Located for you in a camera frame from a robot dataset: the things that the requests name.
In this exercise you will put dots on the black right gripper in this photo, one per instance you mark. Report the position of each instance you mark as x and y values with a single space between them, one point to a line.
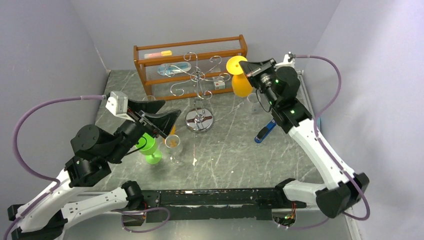
259 72

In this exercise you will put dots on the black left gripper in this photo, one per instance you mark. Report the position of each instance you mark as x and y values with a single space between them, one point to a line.
163 123

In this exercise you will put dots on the yellow plastic wine glass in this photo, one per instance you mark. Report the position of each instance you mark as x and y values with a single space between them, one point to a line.
239 83

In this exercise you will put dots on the green plastic wine glass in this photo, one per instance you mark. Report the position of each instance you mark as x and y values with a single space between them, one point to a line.
148 147

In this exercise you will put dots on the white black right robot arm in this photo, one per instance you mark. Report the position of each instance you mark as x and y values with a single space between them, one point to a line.
342 187

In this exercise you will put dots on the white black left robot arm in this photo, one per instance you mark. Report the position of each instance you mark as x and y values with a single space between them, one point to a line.
50 213

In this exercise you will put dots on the clear wine glass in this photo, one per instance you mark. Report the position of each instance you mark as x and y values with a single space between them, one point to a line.
174 149

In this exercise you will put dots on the chrome wine glass rack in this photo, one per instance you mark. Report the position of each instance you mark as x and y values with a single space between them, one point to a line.
200 119

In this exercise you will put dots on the wooden shelf rack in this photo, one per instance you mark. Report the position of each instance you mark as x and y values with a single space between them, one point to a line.
178 86

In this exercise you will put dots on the clear glass right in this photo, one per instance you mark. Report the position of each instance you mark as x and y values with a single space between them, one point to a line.
253 103

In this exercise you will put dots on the orange plastic cup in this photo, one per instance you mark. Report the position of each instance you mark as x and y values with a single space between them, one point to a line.
172 132

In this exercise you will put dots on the small white red box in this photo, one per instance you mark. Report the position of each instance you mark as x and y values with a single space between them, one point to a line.
218 83

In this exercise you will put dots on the blue packaged item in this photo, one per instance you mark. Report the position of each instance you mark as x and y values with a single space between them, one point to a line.
170 69

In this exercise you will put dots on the pink yellow marker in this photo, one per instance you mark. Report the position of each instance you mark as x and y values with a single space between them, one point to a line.
166 53

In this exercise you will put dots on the light blue pen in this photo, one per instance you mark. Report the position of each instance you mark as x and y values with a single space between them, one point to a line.
318 123

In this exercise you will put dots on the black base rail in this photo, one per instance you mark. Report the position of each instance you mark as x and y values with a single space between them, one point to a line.
205 204

